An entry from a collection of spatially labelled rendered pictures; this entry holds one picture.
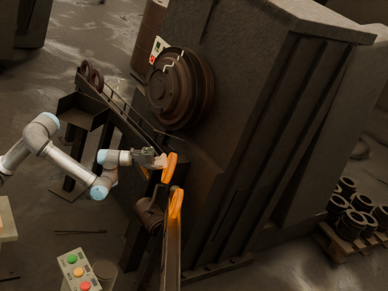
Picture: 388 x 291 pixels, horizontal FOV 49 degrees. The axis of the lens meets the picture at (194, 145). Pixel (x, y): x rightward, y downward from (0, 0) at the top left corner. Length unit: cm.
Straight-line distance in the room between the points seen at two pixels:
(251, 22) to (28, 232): 183
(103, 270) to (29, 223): 101
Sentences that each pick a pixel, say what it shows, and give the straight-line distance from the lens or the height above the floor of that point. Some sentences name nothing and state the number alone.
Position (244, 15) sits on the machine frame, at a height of 164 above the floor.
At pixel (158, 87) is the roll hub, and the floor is 113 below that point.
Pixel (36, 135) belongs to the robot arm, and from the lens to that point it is 207.
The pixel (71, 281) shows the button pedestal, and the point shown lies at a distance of 192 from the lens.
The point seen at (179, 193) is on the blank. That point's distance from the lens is 220.
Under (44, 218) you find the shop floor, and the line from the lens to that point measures 302.
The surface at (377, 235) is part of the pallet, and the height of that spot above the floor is 14.
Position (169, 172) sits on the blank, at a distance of 206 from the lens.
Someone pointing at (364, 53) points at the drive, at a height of 164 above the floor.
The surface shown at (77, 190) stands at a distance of 326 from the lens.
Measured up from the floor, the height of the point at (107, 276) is 52.
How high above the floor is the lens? 205
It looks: 29 degrees down
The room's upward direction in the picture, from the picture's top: 22 degrees clockwise
